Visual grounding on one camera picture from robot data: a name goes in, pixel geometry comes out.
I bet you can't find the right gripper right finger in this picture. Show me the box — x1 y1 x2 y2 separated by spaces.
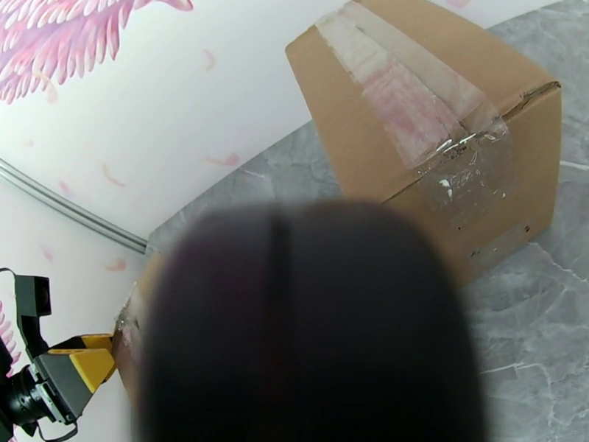
278 200 485 442

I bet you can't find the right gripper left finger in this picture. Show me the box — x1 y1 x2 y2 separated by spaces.
133 202 279 442

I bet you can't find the long taped cardboard box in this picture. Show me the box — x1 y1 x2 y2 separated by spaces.
111 251 162 410

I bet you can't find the short taped cardboard box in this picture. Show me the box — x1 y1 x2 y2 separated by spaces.
284 0 563 290

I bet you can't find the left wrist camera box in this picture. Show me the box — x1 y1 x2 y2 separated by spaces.
13 273 52 359

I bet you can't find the aluminium corner post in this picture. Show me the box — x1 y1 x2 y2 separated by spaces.
0 157 149 254

